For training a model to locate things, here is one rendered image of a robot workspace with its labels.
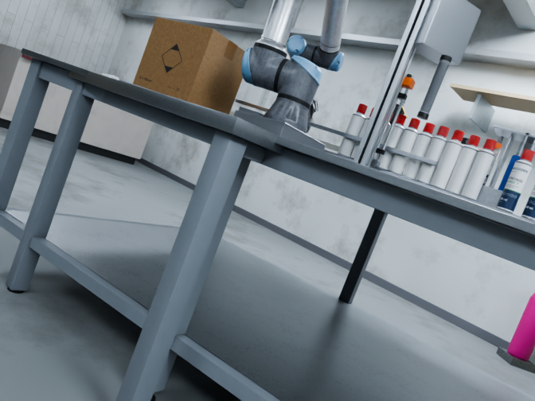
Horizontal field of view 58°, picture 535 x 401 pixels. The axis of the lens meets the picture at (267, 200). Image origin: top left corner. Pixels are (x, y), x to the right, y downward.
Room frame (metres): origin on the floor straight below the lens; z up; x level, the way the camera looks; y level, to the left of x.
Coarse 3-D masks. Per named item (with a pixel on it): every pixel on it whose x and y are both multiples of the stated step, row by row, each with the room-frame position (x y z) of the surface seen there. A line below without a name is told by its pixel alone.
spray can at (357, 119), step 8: (360, 104) 1.80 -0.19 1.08; (360, 112) 1.80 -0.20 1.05; (352, 120) 1.80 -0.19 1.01; (360, 120) 1.79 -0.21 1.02; (352, 128) 1.79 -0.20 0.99; (360, 128) 1.80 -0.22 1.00; (344, 144) 1.79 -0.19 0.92; (352, 144) 1.79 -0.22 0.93; (344, 152) 1.79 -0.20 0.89; (352, 152) 1.81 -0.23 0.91
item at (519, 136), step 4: (496, 128) 1.63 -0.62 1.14; (500, 128) 1.62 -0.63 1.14; (504, 128) 1.61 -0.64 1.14; (496, 132) 1.69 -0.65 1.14; (500, 132) 1.67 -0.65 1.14; (504, 132) 1.65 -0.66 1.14; (508, 132) 1.63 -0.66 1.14; (512, 132) 1.61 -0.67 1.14; (516, 132) 1.59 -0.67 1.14; (520, 132) 1.59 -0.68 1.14; (504, 136) 1.70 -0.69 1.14; (508, 136) 1.68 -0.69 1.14; (516, 136) 1.64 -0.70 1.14; (520, 136) 1.62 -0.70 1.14; (524, 136) 1.60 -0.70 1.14; (528, 136) 1.58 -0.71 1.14; (532, 136) 1.57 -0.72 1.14; (520, 140) 1.67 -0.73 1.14; (528, 140) 1.63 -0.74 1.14; (532, 140) 1.61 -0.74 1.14; (532, 144) 1.66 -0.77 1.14
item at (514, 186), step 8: (528, 152) 1.51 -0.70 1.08; (520, 160) 1.52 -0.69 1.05; (528, 160) 1.51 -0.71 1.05; (520, 168) 1.51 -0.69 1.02; (528, 168) 1.50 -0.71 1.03; (512, 176) 1.52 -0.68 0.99; (520, 176) 1.50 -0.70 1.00; (528, 176) 1.51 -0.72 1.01; (512, 184) 1.51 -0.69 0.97; (520, 184) 1.50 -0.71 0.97; (504, 192) 1.52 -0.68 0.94; (512, 192) 1.50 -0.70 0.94; (520, 192) 1.50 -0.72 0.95; (504, 200) 1.51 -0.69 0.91; (512, 200) 1.50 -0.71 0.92; (504, 208) 1.50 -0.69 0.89; (512, 208) 1.50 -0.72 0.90
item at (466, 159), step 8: (472, 136) 1.61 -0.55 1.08; (472, 144) 1.60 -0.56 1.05; (464, 152) 1.60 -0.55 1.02; (472, 152) 1.59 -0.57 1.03; (464, 160) 1.59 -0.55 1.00; (472, 160) 1.59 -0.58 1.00; (456, 168) 1.60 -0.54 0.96; (464, 168) 1.59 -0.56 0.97; (456, 176) 1.60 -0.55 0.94; (464, 176) 1.59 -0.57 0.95; (448, 184) 1.61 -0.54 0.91; (456, 184) 1.59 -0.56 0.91; (456, 192) 1.59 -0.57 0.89
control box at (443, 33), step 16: (432, 0) 1.60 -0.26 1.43; (448, 0) 1.58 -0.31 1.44; (464, 0) 1.60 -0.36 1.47; (432, 16) 1.57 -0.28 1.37; (448, 16) 1.59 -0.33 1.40; (464, 16) 1.61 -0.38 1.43; (432, 32) 1.57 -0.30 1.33; (448, 32) 1.60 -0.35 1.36; (464, 32) 1.62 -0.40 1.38; (416, 48) 1.63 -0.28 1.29; (432, 48) 1.58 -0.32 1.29; (448, 48) 1.61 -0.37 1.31; (464, 48) 1.63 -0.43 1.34
